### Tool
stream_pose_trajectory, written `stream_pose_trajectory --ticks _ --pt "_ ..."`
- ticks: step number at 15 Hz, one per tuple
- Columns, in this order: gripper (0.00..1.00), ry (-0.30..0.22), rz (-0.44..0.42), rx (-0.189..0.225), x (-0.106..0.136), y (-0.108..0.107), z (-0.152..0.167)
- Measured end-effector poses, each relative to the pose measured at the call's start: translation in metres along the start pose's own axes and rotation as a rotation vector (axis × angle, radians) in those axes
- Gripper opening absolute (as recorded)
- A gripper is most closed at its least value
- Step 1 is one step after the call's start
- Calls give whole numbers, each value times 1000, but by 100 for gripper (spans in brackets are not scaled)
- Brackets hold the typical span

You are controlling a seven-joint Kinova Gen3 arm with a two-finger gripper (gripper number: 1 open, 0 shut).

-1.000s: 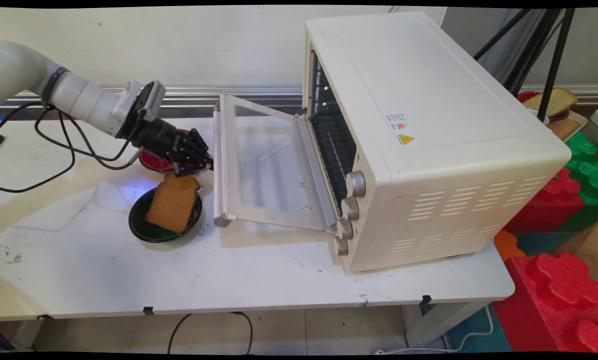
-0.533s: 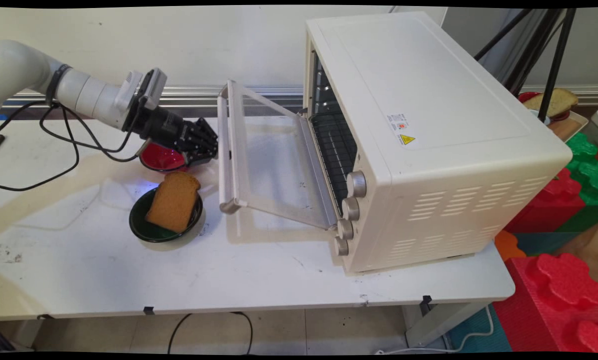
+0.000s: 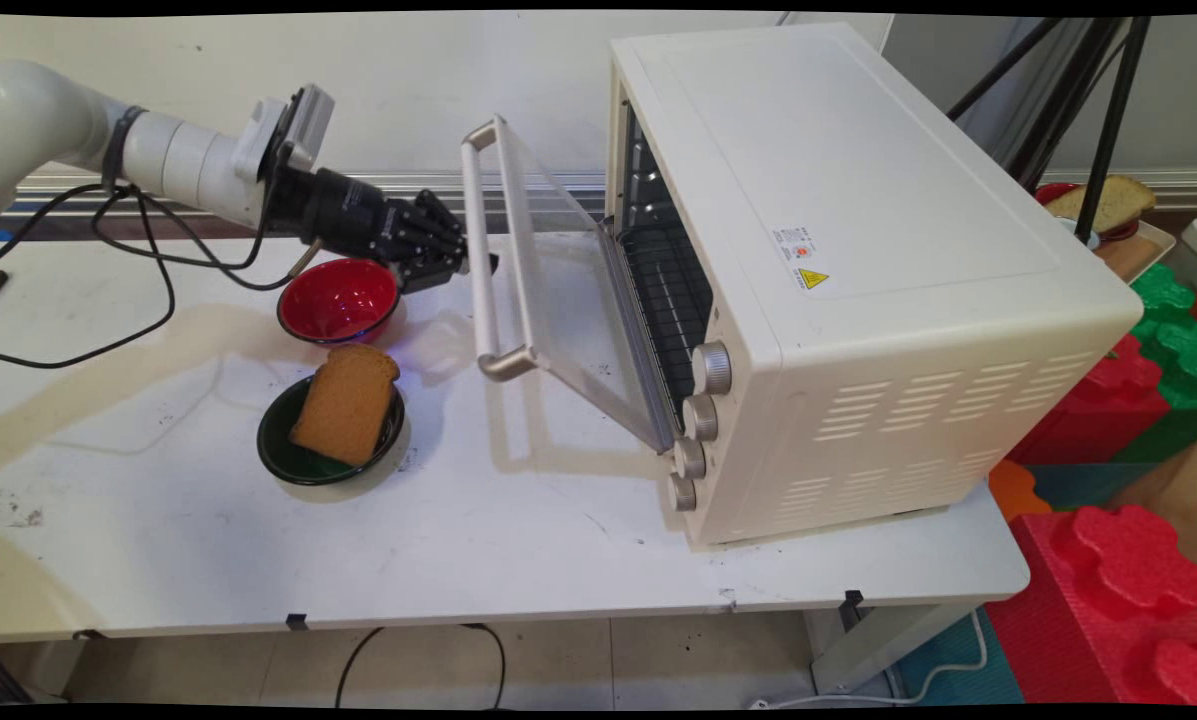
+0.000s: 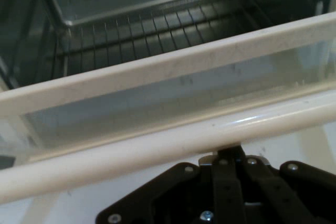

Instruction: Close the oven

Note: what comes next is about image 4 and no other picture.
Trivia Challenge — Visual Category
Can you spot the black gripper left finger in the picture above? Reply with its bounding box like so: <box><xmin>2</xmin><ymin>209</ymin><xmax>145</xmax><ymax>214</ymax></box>
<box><xmin>95</xmin><ymin>146</ymin><xmax>247</xmax><ymax>224</ymax></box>

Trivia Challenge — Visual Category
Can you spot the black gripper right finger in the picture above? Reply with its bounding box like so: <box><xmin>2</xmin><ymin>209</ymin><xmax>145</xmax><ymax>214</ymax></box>
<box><xmin>237</xmin><ymin>155</ymin><xmax>336</xmax><ymax>224</ymax></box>

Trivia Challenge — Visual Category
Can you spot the glass oven door with handle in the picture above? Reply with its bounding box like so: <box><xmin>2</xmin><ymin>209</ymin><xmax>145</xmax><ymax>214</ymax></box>
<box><xmin>0</xmin><ymin>11</ymin><xmax>336</xmax><ymax>205</ymax></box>

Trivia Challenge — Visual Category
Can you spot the cream toaster oven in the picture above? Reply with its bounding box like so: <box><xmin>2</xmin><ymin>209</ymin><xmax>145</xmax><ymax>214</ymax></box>
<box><xmin>0</xmin><ymin>0</ymin><xmax>336</xmax><ymax>96</ymax></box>

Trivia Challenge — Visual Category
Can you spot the black wire oven rack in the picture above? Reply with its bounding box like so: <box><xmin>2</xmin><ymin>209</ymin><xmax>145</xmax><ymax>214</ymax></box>
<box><xmin>51</xmin><ymin>0</ymin><xmax>266</xmax><ymax>79</ymax></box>

